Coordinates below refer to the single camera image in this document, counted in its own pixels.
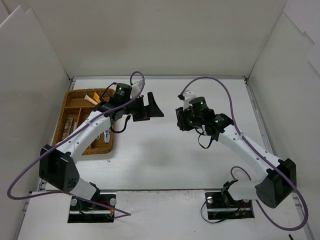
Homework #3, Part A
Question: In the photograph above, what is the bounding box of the orange sunscreen tube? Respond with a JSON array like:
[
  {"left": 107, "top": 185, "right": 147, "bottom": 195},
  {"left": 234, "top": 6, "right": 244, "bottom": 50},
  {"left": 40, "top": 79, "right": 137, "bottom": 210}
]
[{"left": 93, "top": 92, "right": 101, "bottom": 104}]

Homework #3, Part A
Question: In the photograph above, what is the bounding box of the beige foundation tube gold cap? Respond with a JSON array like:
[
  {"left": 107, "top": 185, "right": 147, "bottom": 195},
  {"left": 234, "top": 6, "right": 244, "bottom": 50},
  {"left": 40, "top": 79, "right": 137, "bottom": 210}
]
[{"left": 84, "top": 94, "right": 98, "bottom": 106}]

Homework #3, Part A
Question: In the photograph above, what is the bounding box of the brown eyeshadow palette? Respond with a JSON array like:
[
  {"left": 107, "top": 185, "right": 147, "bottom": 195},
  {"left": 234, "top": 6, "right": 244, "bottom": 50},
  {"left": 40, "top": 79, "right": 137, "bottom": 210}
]
[{"left": 61, "top": 117, "right": 74, "bottom": 140}]

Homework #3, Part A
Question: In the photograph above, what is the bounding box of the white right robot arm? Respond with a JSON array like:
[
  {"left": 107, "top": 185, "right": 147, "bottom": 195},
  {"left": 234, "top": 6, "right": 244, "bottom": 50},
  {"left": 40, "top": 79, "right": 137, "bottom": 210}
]
[{"left": 175, "top": 92, "right": 297, "bottom": 209}]

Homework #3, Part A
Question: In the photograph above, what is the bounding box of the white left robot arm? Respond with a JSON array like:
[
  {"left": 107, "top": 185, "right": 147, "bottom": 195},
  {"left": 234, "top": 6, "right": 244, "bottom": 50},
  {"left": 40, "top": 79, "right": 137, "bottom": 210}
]
[{"left": 39, "top": 80, "right": 164, "bottom": 210}]

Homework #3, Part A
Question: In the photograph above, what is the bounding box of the wicker organizer basket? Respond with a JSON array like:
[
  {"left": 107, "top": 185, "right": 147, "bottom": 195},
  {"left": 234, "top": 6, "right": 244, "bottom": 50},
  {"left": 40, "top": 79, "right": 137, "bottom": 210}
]
[{"left": 52, "top": 88, "right": 115, "bottom": 155}]

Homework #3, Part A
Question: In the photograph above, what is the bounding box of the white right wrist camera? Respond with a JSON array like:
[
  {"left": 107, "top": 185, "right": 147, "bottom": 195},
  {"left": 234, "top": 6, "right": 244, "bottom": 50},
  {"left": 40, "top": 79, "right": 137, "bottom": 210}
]
[{"left": 177, "top": 89, "right": 196, "bottom": 110}]

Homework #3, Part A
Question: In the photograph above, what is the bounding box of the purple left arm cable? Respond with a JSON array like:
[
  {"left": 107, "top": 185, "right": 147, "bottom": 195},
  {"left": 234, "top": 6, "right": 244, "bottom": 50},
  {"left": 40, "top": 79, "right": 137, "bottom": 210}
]
[{"left": 7, "top": 71, "right": 146, "bottom": 220}]

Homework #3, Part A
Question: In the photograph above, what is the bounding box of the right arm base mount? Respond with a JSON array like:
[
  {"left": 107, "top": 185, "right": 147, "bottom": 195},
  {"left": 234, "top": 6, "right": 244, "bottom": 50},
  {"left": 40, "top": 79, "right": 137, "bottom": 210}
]
[{"left": 200, "top": 180, "right": 255, "bottom": 224}]

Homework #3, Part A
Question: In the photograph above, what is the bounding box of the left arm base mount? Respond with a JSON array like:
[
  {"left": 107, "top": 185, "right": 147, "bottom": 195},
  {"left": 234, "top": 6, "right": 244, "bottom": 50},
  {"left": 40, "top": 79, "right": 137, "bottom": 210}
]
[{"left": 67, "top": 193, "right": 117, "bottom": 224}]

